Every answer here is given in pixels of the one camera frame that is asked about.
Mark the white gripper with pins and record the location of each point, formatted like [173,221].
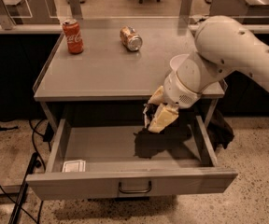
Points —
[177,92]

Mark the black rxbar chocolate wrapper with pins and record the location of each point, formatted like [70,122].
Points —
[149,113]

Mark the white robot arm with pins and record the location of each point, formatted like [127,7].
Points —
[222,46]

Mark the open grey top drawer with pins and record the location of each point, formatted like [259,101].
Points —
[178,161]

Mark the white ceramic bowl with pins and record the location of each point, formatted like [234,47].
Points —
[177,61]

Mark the black cloth behind cabinet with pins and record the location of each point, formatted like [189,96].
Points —
[219,131]

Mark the tipped orange soda can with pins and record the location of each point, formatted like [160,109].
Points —
[130,38]

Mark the grey metal cabinet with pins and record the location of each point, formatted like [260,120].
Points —
[106,69]

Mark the red coca-cola can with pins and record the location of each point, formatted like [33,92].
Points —
[73,36]

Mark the black bar on floor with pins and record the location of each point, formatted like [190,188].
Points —
[22,193]

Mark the clear acrylic barrier panel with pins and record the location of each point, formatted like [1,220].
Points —
[131,8]

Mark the grey desk at left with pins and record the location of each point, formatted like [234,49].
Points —
[13,2]

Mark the black drawer handle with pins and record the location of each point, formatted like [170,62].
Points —
[134,189]

